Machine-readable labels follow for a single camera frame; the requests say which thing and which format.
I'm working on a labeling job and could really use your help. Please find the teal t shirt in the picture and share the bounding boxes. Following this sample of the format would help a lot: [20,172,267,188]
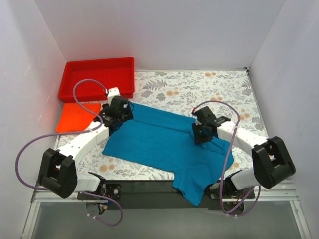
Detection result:
[102,104,234,206]

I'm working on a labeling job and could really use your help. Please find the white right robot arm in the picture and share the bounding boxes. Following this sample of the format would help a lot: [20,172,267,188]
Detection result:
[192,107,296,198]

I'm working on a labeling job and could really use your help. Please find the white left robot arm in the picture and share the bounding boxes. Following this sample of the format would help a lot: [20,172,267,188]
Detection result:
[37,96,134,199]

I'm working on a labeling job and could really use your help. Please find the folded orange t shirt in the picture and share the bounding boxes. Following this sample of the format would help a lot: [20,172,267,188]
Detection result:
[56,103,95,133]

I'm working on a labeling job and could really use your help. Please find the red plastic tray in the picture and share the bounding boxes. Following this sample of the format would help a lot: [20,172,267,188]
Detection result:
[58,57,135,103]

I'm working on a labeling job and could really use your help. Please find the floral patterned table mat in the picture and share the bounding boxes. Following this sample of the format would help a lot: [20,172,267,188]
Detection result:
[77,70,268,180]

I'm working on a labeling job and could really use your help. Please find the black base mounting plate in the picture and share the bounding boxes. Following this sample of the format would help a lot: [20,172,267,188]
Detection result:
[77,180,256,216]

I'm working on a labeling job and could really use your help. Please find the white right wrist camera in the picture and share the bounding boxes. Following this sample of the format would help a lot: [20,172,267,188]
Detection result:
[191,111,202,125]

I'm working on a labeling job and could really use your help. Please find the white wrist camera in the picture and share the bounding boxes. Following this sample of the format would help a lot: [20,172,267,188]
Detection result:
[106,87,120,105]
[191,111,202,125]

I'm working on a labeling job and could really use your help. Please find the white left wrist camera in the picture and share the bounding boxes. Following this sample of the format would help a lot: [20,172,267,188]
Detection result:
[106,87,120,105]

